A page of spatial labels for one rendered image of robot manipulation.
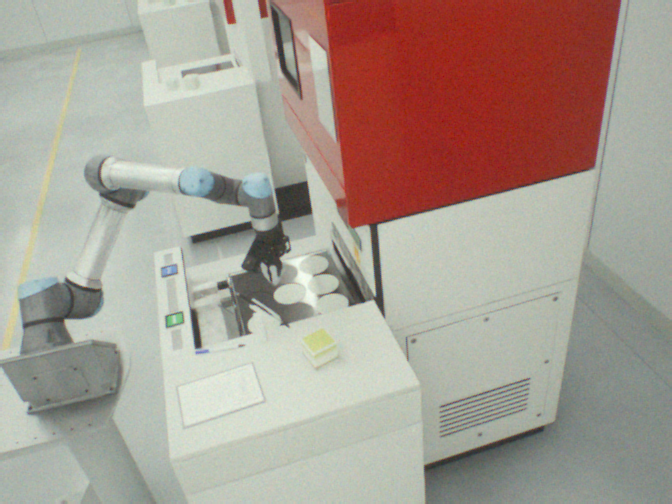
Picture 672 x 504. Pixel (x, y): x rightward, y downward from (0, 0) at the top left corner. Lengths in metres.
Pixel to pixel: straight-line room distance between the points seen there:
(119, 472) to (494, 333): 1.34
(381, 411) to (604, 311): 1.92
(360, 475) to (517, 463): 1.00
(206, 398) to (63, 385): 0.49
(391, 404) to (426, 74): 0.81
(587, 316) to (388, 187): 1.85
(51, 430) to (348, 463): 0.84
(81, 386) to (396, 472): 0.93
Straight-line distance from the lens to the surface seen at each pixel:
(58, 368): 1.86
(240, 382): 1.59
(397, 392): 1.51
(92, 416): 1.88
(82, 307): 2.02
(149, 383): 3.10
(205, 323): 1.92
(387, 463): 1.72
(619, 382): 2.93
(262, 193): 1.63
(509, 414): 2.44
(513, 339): 2.13
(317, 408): 1.49
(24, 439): 1.93
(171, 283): 2.00
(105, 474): 2.23
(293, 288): 1.94
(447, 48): 1.49
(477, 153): 1.63
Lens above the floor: 2.10
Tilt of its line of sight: 35 degrees down
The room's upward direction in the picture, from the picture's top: 8 degrees counter-clockwise
